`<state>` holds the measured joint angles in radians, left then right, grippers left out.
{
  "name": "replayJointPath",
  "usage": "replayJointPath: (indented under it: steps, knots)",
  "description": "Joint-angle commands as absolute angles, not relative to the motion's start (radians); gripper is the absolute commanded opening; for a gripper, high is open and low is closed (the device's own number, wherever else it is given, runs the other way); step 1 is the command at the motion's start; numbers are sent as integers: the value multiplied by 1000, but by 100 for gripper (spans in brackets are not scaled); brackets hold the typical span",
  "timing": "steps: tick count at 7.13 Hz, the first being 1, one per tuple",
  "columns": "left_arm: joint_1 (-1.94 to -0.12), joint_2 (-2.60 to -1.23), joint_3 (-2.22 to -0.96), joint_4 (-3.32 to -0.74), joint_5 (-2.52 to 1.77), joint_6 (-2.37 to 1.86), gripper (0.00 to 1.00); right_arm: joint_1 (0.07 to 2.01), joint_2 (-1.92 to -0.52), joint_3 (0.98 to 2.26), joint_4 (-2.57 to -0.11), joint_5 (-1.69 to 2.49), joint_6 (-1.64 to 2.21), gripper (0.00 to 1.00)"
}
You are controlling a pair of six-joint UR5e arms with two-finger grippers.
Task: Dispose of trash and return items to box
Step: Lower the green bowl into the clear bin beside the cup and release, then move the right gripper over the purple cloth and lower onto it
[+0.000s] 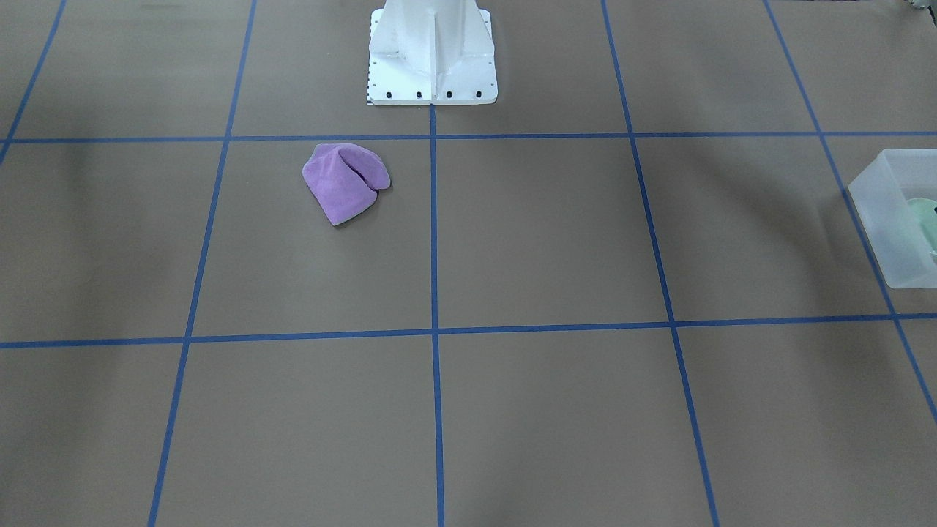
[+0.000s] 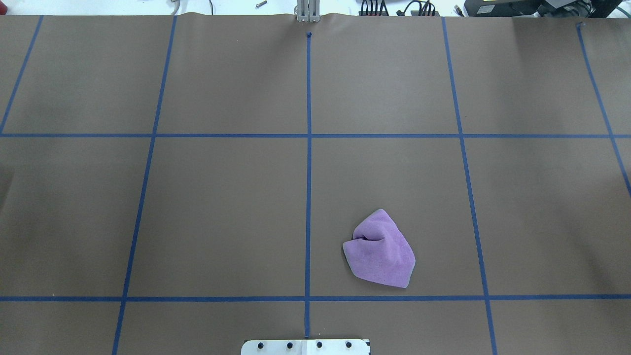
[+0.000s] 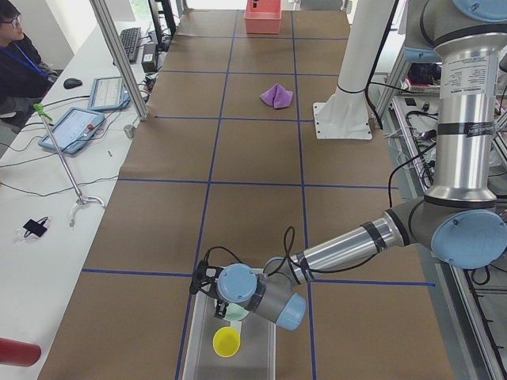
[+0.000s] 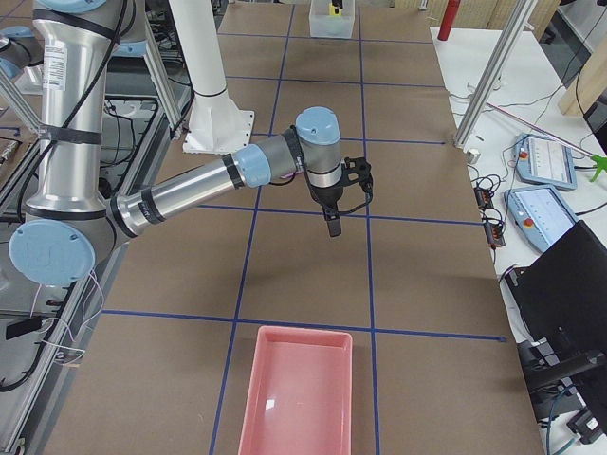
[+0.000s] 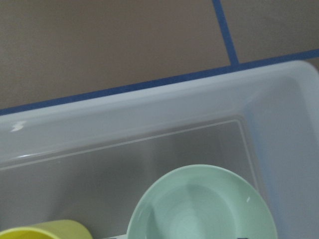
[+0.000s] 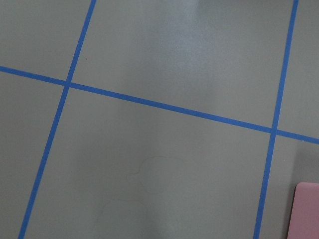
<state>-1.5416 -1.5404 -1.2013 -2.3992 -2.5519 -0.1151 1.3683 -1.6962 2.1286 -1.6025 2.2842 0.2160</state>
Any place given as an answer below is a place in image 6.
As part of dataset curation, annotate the pink plastic tray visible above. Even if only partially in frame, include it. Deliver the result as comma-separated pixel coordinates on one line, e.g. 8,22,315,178
287,182,319,239

